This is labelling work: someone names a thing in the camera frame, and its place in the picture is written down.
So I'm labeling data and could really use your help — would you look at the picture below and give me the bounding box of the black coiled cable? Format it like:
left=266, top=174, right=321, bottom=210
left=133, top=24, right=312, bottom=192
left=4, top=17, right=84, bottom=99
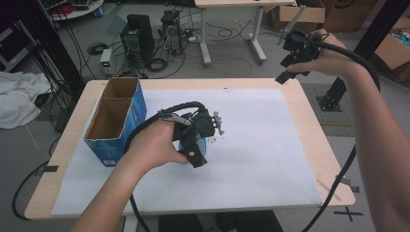
left=86, top=42, right=109, bottom=56
left=146, top=57, right=169, bottom=73

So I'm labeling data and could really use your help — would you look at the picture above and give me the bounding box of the white table mat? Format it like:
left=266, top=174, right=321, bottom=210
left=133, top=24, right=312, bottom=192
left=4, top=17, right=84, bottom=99
left=50, top=88, right=323, bottom=217

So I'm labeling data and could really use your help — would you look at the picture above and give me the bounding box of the black metal post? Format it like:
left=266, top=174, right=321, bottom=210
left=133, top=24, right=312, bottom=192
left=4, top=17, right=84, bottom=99
left=34, top=0, right=87, bottom=95

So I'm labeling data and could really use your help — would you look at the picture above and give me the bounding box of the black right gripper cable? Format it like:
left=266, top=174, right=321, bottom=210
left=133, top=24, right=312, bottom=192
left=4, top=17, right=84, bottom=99
left=301, top=40, right=382, bottom=232

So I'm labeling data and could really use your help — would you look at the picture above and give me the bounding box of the white power supply unit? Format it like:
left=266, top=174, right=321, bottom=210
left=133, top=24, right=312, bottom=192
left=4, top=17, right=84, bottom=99
left=100, top=48, right=113, bottom=77

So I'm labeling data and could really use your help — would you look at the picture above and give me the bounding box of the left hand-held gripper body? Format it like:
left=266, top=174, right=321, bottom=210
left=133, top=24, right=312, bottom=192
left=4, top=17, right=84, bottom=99
left=166, top=107, right=226, bottom=138

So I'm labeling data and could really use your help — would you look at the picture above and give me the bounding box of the open cardboard box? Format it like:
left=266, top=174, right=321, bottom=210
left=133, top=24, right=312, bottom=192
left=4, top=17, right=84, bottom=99
left=270, top=0, right=327, bottom=33

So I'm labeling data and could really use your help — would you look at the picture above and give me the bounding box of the black tape cross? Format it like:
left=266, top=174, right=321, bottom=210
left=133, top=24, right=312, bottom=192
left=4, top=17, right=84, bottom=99
left=333, top=206, right=365, bottom=223

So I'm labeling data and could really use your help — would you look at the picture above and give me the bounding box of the person's right hand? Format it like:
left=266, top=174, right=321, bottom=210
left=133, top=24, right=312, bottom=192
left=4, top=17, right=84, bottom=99
left=285, top=28, right=360, bottom=79

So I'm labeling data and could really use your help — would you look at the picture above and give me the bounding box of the black computer tower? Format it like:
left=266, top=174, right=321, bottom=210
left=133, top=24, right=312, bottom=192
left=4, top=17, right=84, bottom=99
left=120, top=14, right=156, bottom=66

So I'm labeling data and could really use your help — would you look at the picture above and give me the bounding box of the white cloth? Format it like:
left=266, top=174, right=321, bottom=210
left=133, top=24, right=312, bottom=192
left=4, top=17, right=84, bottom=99
left=0, top=71, right=52, bottom=130

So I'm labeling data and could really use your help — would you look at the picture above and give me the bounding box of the person's left hand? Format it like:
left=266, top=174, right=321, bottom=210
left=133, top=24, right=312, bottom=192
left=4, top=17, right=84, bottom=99
left=124, top=119, right=190, bottom=177

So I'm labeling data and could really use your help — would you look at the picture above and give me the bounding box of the white-legged desk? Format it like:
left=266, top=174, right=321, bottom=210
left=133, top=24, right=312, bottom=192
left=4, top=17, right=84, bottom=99
left=194, top=0, right=297, bottom=67

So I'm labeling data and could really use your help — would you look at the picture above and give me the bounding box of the blue round container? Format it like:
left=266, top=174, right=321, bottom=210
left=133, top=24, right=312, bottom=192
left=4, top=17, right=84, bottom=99
left=178, top=134, right=208, bottom=160

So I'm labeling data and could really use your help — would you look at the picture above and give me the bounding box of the grey computer tower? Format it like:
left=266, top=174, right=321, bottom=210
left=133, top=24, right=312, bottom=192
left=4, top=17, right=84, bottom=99
left=160, top=9, right=182, bottom=56

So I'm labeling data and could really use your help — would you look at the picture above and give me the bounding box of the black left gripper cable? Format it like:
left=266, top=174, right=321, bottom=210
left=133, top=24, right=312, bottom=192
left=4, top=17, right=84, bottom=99
left=123, top=101, right=208, bottom=232

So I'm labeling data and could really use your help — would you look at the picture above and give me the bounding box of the round white table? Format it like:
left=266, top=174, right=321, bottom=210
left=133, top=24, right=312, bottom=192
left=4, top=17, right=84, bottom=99
left=41, top=0, right=104, bottom=22

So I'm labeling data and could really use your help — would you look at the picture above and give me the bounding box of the black floor cable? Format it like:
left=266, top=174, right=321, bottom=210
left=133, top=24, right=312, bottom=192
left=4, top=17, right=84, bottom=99
left=12, top=159, right=50, bottom=221

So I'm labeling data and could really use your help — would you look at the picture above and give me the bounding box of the thin wooden stick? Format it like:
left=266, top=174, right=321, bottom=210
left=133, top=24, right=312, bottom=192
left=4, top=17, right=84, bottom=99
left=316, top=179, right=341, bottom=202

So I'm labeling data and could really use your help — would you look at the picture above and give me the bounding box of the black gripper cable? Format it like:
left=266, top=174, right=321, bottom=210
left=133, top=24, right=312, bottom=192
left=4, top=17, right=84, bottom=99
left=123, top=101, right=208, bottom=232
left=301, top=40, right=382, bottom=232

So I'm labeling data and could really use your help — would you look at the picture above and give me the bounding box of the large cardboard box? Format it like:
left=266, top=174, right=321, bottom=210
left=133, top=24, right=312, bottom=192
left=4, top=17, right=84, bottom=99
left=322, top=0, right=392, bottom=33

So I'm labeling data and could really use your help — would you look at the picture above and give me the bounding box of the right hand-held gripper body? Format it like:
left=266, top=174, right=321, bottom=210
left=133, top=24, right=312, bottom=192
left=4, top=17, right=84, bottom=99
left=277, top=4, right=322, bottom=64

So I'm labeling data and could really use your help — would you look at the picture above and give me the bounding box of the cardboard box with blue contents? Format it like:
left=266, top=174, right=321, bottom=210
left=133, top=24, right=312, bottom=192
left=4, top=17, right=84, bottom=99
left=373, top=15, right=410, bottom=72

